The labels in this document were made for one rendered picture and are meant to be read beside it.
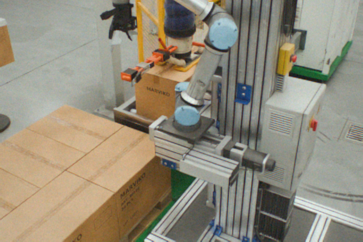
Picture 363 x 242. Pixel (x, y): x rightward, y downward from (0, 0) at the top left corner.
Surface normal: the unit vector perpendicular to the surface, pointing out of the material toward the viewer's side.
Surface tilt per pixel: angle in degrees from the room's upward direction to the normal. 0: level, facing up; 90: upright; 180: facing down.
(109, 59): 90
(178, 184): 0
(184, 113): 97
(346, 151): 0
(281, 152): 90
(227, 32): 83
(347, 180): 0
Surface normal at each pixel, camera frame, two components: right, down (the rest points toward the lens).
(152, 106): -0.52, 0.44
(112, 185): 0.00, -0.86
